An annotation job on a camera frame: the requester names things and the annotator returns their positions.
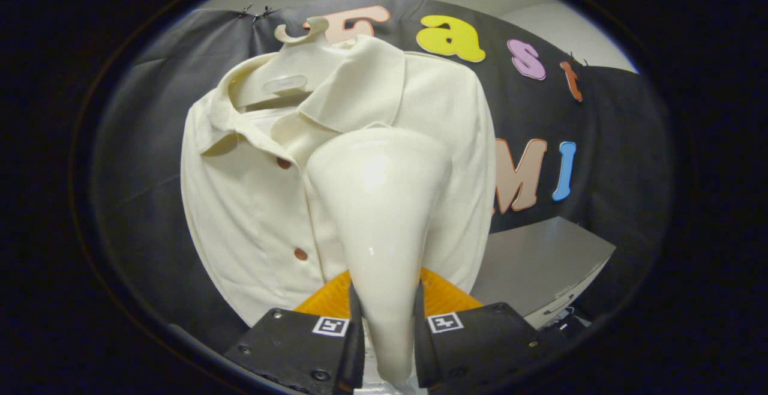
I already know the white plastic hanger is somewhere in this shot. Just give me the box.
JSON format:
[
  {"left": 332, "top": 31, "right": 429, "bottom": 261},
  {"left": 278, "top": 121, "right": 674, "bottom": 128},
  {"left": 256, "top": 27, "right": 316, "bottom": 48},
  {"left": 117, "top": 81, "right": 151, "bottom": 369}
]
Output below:
[{"left": 231, "top": 17, "right": 349, "bottom": 110}]

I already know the black drawer handle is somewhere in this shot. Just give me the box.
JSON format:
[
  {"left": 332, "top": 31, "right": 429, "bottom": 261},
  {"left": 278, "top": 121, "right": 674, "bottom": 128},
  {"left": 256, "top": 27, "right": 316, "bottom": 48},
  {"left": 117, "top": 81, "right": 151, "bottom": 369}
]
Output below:
[{"left": 542, "top": 294, "right": 575, "bottom": 315}]

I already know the grey and white cabinet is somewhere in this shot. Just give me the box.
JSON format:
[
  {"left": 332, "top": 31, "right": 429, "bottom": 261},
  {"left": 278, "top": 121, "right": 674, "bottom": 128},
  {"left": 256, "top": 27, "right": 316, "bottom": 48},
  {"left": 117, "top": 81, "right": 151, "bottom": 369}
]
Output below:
[{"left": 470, "top": 216, "right": 617, "bottom": 330}]

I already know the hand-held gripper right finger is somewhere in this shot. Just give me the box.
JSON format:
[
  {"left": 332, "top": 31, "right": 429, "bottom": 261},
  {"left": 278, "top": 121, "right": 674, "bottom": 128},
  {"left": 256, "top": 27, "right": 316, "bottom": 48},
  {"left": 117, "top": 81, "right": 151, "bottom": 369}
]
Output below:
[{"left": 414, "top": 268, "right": 559, "bottom": 393}]

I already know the cream button-up shirt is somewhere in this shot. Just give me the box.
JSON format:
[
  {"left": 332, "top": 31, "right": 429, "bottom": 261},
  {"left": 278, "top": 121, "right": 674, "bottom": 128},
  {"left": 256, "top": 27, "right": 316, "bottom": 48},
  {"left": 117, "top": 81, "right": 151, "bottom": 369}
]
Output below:
[{"left": 180, "top": 35, "right": 497, "bottom": 328}]

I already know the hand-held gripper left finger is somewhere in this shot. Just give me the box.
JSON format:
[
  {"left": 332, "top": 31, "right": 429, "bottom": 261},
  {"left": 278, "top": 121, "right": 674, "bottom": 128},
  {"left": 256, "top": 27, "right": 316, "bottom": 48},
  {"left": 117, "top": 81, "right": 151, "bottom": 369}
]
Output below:
[{"left": 225, "top": 269, "right": 365, "bottom": 395}]

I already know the white garment steamer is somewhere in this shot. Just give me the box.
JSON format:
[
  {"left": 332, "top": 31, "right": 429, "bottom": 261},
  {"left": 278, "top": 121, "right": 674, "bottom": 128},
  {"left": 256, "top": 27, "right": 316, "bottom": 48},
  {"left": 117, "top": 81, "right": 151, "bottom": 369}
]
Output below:
[{"left": 306, "top": 128, "right": 454, "bottom": 387}]

